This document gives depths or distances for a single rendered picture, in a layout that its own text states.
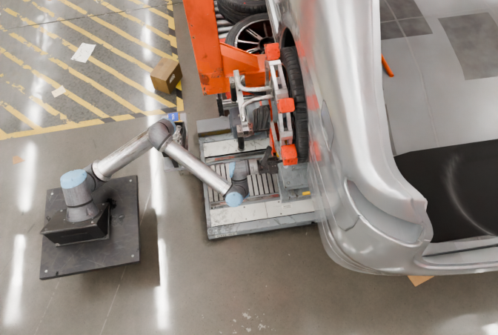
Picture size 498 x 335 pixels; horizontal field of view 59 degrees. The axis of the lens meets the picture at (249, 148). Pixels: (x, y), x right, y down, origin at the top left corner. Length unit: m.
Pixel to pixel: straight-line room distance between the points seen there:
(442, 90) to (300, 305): 1.53
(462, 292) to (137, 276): 2.07
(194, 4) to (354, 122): 1.28
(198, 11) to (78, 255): 1.62
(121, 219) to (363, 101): 1.88
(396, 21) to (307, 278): 1.67
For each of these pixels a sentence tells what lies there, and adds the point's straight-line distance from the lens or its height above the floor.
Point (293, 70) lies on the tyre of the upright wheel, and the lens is 2.25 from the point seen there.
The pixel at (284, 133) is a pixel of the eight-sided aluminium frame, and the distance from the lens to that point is 2.27.
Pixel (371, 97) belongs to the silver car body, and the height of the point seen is 1.70.
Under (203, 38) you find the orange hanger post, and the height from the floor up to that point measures 1.04.
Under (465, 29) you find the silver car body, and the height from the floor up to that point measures 1.05.
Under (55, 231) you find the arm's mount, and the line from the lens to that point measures 2.80.
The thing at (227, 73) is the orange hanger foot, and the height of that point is 0.69.
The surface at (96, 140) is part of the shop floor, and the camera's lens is 3.67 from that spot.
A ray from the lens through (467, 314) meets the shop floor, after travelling 3.15.
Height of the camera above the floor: 2.87
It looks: 58 degrees down
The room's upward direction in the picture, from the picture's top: 5 degrees counter-clockwise
